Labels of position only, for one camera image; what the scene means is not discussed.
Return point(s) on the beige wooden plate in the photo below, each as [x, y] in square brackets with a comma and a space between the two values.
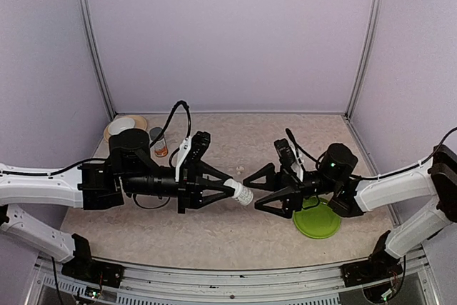
[141, 123]

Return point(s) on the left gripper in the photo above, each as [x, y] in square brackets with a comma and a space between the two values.
[186, 188]

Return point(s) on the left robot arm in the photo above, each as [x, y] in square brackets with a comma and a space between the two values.
[102, 183]

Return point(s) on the front aluminium rail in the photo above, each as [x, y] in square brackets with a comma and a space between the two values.
[142, 284]

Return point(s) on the aluminium frame post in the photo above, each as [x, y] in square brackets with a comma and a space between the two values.
[364, 59]
[84, 9]

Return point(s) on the green plate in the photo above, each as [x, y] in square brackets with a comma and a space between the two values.
[316, 219]

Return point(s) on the white bowl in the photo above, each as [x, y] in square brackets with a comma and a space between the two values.
[121, 124]

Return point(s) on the left aluminium frame post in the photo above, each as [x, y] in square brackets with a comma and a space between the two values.
[84, 9]

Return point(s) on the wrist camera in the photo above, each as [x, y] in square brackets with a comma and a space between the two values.
[190, 152]
[289, 161]

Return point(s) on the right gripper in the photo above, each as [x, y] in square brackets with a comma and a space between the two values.
[292, 196]

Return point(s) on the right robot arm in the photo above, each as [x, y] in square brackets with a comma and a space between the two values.
[353, 195]

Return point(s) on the grey bottle cap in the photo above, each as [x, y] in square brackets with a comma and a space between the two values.
[156, 133]

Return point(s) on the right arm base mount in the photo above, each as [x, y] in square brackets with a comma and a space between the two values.
[378, 266]

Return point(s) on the orange label pill bottle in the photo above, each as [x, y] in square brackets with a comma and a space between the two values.
[160, 148]

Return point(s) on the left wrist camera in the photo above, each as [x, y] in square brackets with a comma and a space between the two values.
[190, 152]

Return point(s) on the small white pill bottle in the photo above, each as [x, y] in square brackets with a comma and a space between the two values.
[241, 194]

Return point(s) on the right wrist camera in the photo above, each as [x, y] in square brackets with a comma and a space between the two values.
[289, 161]

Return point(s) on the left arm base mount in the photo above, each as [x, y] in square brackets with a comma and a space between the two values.
[94, 271]

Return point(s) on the right aluminium frame post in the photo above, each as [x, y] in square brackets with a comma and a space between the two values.
[364, 59]

